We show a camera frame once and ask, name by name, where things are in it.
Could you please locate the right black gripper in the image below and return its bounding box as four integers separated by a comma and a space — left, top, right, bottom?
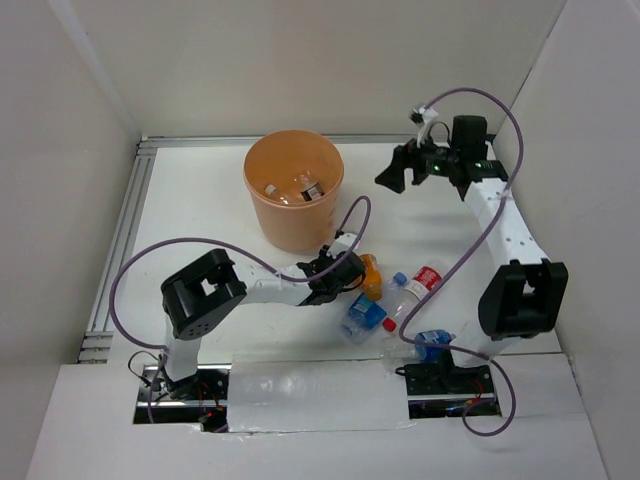
375, 126, 460, 194

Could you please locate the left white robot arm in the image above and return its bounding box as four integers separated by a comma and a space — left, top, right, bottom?
161, 249, 365, 399

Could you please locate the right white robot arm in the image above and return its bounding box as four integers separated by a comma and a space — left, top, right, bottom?
375, 110, 569, 392

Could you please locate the clear bottle in bin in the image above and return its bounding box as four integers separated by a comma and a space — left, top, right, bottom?
265, 184, 297, 205

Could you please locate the orange plastic bin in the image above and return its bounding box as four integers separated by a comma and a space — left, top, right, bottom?
243, 130, 344, 253

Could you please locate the crushed bottle blue label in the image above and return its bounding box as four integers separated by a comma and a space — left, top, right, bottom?
340, 293, 387, 344

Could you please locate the orange juice bottle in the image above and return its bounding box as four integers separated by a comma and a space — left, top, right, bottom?
360, 254, 383, 302

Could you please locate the clear bottle blue cap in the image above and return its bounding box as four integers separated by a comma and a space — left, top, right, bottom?
379, 272, 407, 307

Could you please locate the blue label bottle near base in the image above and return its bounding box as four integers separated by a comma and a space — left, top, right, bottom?
380, 329, 456, 369

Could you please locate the clear bottle red label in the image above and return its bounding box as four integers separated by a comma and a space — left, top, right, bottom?
379, 260, 448, 333

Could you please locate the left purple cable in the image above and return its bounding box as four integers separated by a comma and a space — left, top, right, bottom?
108, 195, 373, 426

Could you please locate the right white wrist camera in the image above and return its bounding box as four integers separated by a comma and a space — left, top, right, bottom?
409, 104, 438, 147

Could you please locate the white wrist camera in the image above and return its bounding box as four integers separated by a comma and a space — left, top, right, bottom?
409, 104, 438, 147
323, 230, 359, 259

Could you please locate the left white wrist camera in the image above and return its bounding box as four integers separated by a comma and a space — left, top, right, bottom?
323, 230, 359, 259

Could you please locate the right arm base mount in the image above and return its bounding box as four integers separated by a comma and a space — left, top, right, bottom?
394, 351, 501, 420

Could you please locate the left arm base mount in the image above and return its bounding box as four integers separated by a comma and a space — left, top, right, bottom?
127, 350, 231, 433

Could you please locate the aluminium frame rail left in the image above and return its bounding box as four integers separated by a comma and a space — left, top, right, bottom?
76, 141, 157, 364

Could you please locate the aluminium frame rail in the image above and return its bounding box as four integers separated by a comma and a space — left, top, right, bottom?
137, 132, 496, 151
76, 141, 157, 364

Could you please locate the aluminium frame rail back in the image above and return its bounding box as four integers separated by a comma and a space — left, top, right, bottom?
137, 132, 496, 151

